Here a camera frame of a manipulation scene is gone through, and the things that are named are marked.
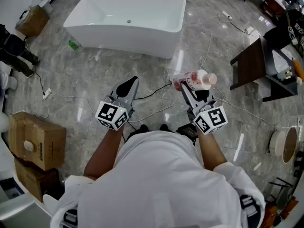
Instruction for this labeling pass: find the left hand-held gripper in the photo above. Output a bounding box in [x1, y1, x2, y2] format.
[95, 76, 140, 131]

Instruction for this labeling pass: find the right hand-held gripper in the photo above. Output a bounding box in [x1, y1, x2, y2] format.
[180, 83, 228, 135]

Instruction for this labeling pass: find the pink body wash bottle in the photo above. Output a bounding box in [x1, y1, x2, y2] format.
[170, 69, 218, 92]

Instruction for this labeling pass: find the white bathtub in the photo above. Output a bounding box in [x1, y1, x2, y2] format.
[63, 0, 188, 59]

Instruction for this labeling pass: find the person's left forearm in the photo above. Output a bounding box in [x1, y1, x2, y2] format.
[83, 121, 125, 181]

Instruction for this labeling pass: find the person's right forearm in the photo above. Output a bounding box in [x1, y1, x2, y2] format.
[196, 127, 228, 170]

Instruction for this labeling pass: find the black belt-worn box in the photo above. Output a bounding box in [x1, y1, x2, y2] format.
[177, 124, 199, 145]

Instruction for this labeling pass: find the dark wooden table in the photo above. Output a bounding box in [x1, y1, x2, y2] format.
[229, 37, 299, 102]

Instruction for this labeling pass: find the white rectangular sink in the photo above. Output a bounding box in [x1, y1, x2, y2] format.
[272, 48, 295, 76]

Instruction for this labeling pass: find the person's white shirt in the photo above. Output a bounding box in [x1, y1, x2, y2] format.
[50, 130, 266, 228]

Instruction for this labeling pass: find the large brown cardboard box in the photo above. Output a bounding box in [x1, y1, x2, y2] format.
[8, 111, 67, 171]

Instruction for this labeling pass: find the round white basin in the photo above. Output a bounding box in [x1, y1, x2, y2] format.
[269, 126, 298, 164]

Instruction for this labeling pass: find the small brown cardboard box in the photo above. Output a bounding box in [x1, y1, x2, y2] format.
[15, 5, 50, 38]

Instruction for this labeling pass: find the dark brown cardboard box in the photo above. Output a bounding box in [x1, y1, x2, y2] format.
[14, 158, 60, 203]

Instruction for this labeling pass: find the black floor cable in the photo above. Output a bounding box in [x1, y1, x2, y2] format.
[133, 83, 172, 100]
[228, 19, 249, 35]

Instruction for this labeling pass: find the white floor cable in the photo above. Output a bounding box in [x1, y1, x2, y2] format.
[199, 13, 229, 71]

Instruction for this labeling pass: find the black power strip cable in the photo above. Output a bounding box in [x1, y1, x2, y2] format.
[34, 65, 47, 96]

